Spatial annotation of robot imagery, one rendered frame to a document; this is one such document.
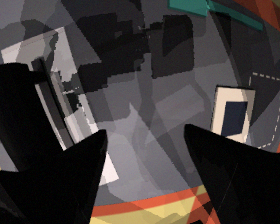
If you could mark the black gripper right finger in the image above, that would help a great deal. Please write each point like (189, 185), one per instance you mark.
(242, 182)

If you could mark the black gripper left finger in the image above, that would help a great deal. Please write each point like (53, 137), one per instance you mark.
(61, 190)

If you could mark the peach square tile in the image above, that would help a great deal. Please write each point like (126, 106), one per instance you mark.
(231, 112)

